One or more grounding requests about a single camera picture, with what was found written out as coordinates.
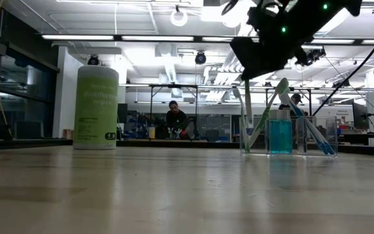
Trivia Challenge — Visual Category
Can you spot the black background rig frame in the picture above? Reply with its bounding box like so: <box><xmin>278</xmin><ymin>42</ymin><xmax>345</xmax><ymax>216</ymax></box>
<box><xmin>147</xmin><ymin>83</ymin><xmax>314</xmax><ymax>144</ymax></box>

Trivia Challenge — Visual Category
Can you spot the round white ceiling lamp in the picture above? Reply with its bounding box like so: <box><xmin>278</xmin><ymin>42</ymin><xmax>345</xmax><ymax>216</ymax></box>
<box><xmin>169</xmin><ymin>8</ymin><xmax>189</xmax><ymax>27</ymax></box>

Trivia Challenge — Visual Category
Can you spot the clear plastic organizer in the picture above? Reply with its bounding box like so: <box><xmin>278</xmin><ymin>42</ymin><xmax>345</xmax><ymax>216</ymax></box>
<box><xmin>238</xmin><ymin>115</ymin><xmax>339</xmax><ymax>159</ymax></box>

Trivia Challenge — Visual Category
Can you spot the black aluminium table frame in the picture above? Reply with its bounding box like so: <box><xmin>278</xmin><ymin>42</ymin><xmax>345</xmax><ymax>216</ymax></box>
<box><xmin>0</xmin><ymin>138</ymin><xmax>374</xmax><ymax>159</ymax></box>

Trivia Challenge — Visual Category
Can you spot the black track light cluster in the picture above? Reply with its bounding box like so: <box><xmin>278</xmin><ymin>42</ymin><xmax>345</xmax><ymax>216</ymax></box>
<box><xmin>295</xmin><ymin>47</ymin><xmax>327</xmax><ymax>68</ymax></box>
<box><xmin>332</xmin><ymin>79</ymin><xmax>351</xmax><ymax>89</ymax></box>

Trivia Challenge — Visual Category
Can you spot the long black arm cable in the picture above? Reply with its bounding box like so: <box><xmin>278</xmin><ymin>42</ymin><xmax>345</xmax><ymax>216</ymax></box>
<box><xmin>312</xmin><ymin>18</ymin><xmax>374</xmax><ymax>117</ymax></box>

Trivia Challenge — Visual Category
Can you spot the long ceiling light strip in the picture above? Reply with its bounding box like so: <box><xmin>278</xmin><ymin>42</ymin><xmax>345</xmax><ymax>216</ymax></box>
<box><xmin>121</xmin><ymin>35</ymin><xmax>195</xmax><ymax>42</ymax></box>
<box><xmin>41</xmin><ymin>34</ymin><xmax>115</xmax><ymax>41</ymax></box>
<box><xmin>201</xmin><ymin>36</ymin><xmax>233</xmax><ymax>42</ymax></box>

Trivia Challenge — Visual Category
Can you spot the green disinfecting wipes canister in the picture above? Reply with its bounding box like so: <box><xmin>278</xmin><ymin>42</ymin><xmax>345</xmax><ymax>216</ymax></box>
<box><xmin>72</xmin><ymin>64</ymin><xmax>120</xmax><ymax>151</ymax></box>

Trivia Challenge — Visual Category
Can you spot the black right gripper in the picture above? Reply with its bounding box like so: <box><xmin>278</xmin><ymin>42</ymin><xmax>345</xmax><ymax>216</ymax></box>
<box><xmin>229</xmin><ymin>0</ymin><xmax>308</xmax><ymax>81</ymax></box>

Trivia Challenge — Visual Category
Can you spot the black computer monitor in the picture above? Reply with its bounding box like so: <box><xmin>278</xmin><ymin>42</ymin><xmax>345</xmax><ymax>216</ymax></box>
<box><xmin>351</xmin><ymin>102</ymin><xmax>370</xmax><ymax>131</ymax></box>

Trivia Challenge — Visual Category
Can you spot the person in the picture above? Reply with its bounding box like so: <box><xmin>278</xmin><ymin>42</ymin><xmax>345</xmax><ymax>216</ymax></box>
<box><xmin>165</xmin><ymin>99</ymin><xmax>197</xmax><ymax>140</ymax></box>
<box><xmin>278</xmin><ymin>93</ymin><xmax>306</xmax><ymax>117</ymax></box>

